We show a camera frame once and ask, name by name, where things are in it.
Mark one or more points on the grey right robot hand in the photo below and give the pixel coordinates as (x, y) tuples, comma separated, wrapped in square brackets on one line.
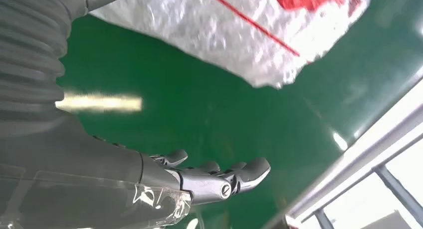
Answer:
[(82, 174)]

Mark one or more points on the green conveyor belt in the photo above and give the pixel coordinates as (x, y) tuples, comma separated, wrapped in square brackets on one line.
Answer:
[(198, 121)]

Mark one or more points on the silver conveyor frame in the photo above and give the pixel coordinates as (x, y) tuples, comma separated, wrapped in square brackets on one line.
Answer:
[(363, 154)]

